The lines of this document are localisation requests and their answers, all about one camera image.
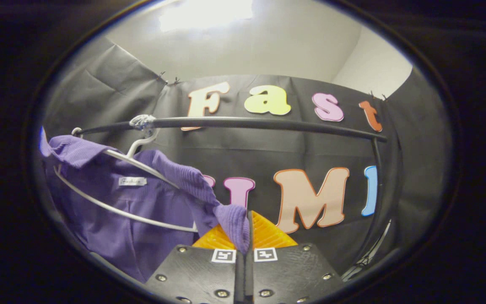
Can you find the black tripod stand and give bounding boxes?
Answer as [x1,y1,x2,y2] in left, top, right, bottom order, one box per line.
[344,220,392,279]

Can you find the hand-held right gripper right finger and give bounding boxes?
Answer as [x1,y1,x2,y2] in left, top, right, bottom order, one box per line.
[245,210,346,304]

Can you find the black clothes rail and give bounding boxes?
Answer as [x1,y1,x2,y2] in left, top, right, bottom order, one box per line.
[74,116,389,271]

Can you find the clear tape wad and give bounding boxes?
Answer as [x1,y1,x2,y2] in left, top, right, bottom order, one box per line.
[129,114,157,131]

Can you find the black backdrop cloth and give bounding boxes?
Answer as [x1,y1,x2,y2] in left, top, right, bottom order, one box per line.
[40,36,454,279]

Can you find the purple shirt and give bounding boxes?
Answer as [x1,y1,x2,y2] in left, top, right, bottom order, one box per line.
[38,127,251,283]

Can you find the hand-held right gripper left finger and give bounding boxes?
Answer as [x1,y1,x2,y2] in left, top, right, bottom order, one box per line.
[144,211,246,304]

